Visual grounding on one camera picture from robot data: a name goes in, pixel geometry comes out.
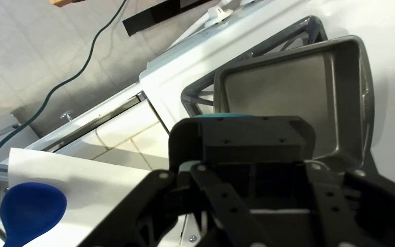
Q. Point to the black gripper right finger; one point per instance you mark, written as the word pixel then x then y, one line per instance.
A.
pixel 355 209

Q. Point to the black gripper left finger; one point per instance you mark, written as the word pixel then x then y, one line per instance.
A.
pixel 154 206

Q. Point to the white gas stove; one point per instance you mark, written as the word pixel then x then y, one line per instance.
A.
pixel 135 127

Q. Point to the grey square baking pan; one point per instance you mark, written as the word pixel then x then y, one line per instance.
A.
pixel 338 101

